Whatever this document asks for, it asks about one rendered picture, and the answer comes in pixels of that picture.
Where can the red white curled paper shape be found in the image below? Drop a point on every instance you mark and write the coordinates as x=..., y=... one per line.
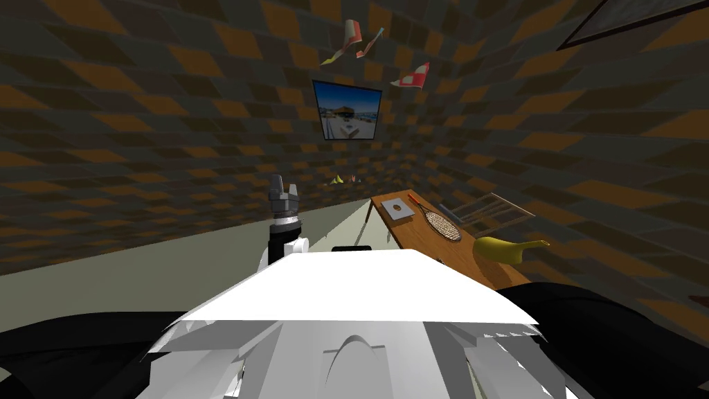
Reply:
x=350, y=39

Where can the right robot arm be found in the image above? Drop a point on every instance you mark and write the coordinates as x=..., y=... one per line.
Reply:
x=609, y=338

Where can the brown wooden table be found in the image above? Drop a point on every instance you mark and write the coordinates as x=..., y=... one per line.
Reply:
x=426, y=249

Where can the grey square flat case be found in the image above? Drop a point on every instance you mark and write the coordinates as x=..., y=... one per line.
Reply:
x=397, y=209

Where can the yellow watering can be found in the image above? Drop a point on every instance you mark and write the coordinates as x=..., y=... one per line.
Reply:
x=498, y=250

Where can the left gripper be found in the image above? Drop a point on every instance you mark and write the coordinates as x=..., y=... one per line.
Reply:
x=283, y=201

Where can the red blue thin paper strip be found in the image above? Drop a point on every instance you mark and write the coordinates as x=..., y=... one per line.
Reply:
x=370, y=45

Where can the black framed blue picture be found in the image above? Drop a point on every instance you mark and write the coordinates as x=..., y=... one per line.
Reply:
x=348, y=111

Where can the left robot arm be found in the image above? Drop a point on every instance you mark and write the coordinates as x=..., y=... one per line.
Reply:
x=281, y=239

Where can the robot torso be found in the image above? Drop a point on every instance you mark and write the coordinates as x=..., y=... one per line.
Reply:
x=354, y=288

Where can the red white flat paper shape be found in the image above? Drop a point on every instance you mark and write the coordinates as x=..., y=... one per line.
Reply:
x=414, y=77

